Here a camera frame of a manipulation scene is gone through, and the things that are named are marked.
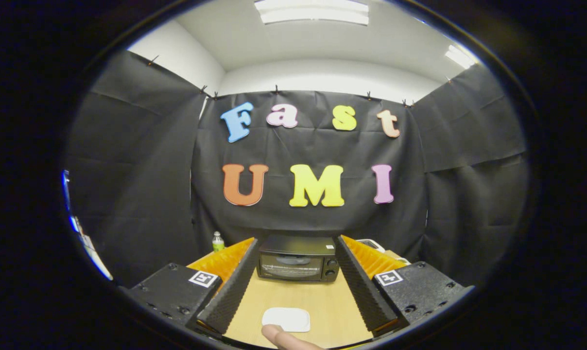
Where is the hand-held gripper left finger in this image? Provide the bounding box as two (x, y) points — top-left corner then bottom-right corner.
(120, 237), (260, 339)

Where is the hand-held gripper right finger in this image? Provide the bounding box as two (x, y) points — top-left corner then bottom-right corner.
(334, 235), (475, 339)

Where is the black toaster oven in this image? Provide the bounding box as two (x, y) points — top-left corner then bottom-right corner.
(256, 235), (341, 283)

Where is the white pop-up toaster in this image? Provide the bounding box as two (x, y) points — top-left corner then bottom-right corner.
(356, 238), (386, 253)

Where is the white square plate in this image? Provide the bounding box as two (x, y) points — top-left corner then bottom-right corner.
(261, 307), (311, 333)

